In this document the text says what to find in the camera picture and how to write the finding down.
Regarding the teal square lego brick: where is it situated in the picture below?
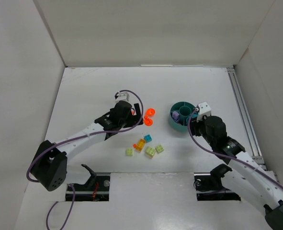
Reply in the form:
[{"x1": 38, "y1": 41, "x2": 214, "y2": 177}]
[{"x1": 144, "y1": 135, "x2": 152, "y2": 143}]

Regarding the teal round divided container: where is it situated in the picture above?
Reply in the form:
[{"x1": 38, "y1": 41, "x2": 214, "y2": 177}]
[{"x1": 169, "y1": 102, "x2": 195, "y2": 132}]

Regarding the purple lego brick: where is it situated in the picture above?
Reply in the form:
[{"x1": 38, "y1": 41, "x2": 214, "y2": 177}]
[{"x1": 171, "y1": 110, "x2": 180, "y2": 123}]

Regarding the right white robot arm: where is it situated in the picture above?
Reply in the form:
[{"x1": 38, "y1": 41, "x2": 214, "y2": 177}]
[{"x1": 187, "y1": 115, "x2": 283, "y2": 230}]

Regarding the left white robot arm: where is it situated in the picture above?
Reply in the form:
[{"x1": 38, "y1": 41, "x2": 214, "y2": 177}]
[{"x1": 27, "y1": 101, "x2": 143, "y2": 192}]

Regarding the orange teardrop dish overturned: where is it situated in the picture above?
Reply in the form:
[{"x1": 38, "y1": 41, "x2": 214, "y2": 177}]
[{"x1": 143, "y1": 118, "x2": 153, "y2": 126}]

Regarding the orange teardrop dish upright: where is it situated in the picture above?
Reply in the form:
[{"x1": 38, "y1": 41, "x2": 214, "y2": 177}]
[{"x1": 146, "y1": 108, "x2": 156, "y2": 117}]

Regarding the orange yellow long brick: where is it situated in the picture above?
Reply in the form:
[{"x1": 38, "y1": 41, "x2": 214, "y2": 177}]
[{"x1": 135, "y1": 139, "x2": 146, "y2": 152}]

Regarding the light green brick left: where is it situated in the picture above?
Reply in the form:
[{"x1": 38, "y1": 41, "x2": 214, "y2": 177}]
[{"x1": 125, "y1": 148, "x2": 134, "y2": 156}]

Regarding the light green sloped brick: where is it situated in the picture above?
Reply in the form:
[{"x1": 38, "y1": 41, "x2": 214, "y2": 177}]
[{"x1": 145, "y1": 146, "x2": 156, "y2": 158}]

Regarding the light green brick right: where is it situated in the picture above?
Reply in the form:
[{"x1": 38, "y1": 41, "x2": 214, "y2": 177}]
[{"x1": 155, "y1": 144, "x2": 164, "y2": 153}]

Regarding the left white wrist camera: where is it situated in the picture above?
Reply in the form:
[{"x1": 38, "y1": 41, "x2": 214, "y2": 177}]
[{"x1": 114, "y1": 92, "x2": 129, "y2": 103}]

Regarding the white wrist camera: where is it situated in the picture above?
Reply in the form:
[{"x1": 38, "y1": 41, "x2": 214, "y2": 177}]
[
  {"x1": 196, "y1": 101, "x2": 212, "y2": 122},
  {"x1": 114, "y1": 92, "x2": 129, "y2": 103}
]

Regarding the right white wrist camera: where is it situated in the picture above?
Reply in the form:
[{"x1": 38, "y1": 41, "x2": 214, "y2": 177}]
[{"x1": 196, "y1": 101, "x2": 212, "y2": 122}]

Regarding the aluminium rail right edge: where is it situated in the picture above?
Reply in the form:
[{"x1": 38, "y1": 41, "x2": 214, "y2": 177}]
[{"x1": 226, "y1": 67, "x2": 268, "y2": 171}]

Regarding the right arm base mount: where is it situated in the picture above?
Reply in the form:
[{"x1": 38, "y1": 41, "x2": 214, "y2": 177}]
[{"x1": 193, "y1": 164, "x2": 241, "y2": 201}]

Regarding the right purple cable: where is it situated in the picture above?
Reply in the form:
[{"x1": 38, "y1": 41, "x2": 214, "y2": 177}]
[{"x1": 187, "y1": 109, "x2": 283, "y2": 199}]

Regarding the purple cable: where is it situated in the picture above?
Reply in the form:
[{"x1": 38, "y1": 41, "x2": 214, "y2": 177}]
[
  {"x1": 187, "y1": 109, "x2": 283, "y2": 199},
  {"x1": 27, "y1": 90, "x2": 144, "y2": 230}
]

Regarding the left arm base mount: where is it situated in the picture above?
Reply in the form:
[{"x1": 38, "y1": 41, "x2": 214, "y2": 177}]
[{"x1": 65, "y1": 164, "x2": 111, "y2": 202}]

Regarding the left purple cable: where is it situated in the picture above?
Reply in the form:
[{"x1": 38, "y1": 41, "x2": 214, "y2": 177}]
[{"x1": 27, "y1": 90, "x2": 144, "y2": 230}]

